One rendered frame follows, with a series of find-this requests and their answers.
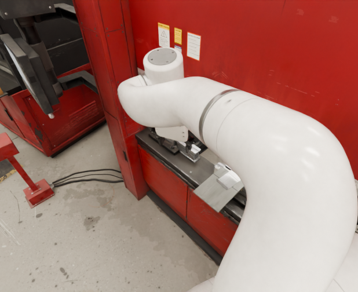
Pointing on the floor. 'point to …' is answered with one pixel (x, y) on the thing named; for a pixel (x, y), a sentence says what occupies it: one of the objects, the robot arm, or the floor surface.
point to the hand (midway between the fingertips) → (175, 144)
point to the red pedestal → (40, 196)
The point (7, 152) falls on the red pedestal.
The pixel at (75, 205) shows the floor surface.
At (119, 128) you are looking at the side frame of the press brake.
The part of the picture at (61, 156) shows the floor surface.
